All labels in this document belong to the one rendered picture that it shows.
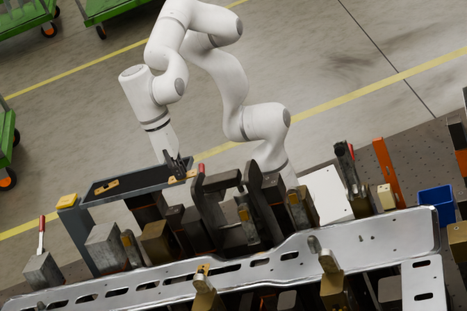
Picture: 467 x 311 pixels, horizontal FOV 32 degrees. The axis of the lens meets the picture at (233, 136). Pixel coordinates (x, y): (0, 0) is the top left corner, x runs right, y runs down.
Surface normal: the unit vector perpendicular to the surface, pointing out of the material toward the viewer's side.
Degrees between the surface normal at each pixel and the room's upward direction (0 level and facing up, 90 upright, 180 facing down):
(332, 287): 0
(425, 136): 0
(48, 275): 90
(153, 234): 0
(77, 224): 90
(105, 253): 90
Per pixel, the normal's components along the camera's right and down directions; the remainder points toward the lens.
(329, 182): -0.36, -0.79
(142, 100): -0.21, 0.51
